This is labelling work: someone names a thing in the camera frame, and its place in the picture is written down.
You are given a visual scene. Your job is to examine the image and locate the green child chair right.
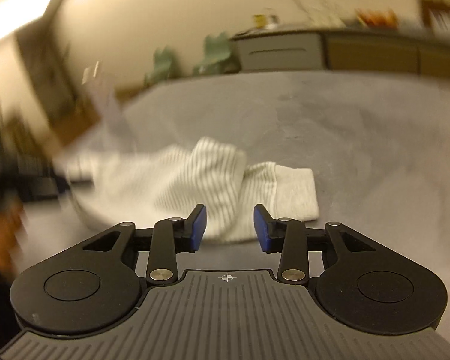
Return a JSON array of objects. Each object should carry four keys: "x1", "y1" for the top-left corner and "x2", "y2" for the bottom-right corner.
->
[{"x1": 193, "y1": 32, "x2": 240, "y2": 77}]

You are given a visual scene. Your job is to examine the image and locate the white striped knit garment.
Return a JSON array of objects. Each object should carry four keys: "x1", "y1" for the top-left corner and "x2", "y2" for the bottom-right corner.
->
[{"x1": 65, "y1": 136, "x2": 320, "y2": 244}]

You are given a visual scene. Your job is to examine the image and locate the red fruit bowl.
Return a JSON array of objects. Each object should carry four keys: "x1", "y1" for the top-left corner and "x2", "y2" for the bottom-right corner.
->
[{"x1": 355, "y1": 9, "x2": 399, "y2": 30}]

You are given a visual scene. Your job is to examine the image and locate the brown framed board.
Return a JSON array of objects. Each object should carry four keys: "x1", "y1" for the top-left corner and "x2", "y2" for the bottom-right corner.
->
[{"x1": 419, "y1": 0, "x2": 450, "y2": 33}]

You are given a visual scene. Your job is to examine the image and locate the grey brown sideboard cabinet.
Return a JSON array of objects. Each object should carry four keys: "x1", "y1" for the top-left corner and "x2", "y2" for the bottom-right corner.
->
[{"x1": 232, "y1": 28, "x2": 450, "y2": 80}]

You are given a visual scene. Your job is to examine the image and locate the green child chair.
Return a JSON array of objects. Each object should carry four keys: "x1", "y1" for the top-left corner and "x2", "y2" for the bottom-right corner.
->
[
  {"x1": 144, "y1": 46, "x2": 179, "y2": 86},
  {"x1": 193, "y1": 32, "x2": 240, "y2": 77}
]

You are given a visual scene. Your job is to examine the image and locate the person's hand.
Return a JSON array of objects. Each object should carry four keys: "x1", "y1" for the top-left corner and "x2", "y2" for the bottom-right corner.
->
[{"x1": 0, "y1": 202, "x2": 23, "y2": 276}]

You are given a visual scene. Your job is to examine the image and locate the yellow jar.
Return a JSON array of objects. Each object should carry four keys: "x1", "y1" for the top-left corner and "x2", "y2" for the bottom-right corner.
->
[{"x1": 253, "y1": 14, "x2": 267, "y2": 29}]

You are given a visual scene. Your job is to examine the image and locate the green child chair left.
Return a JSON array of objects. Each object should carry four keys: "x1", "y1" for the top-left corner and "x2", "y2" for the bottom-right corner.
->
[{"x1": 144, "y1": 46, "x2": 179, "y2": 86}]

